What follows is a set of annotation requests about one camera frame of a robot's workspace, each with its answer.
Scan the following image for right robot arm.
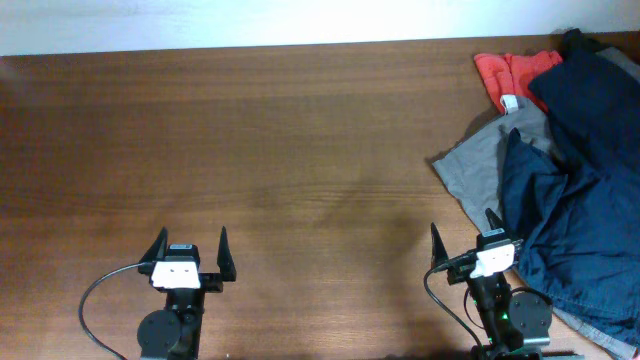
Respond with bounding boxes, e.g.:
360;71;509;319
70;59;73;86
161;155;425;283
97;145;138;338
423;209;552;360

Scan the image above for black garment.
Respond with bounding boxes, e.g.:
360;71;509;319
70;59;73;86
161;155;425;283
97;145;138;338
559;28;610;59

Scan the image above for red orange garment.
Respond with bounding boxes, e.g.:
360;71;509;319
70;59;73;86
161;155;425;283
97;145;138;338
474;51;563;114

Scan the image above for navy blue shorts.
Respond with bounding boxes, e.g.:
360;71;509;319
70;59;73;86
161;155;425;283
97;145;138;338
501;50;639;346

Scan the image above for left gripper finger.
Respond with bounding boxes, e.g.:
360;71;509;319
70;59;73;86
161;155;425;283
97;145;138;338
217;226;237;282
139;227;168;263

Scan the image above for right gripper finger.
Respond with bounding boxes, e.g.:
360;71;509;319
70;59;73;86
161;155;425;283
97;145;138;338
485;208;510;234
430;223;449;269

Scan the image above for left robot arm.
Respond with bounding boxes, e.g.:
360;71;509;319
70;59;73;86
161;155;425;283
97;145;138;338
137;228;237;360

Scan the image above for grey shorts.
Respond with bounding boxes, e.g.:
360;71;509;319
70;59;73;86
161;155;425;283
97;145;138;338
432;46;640;360

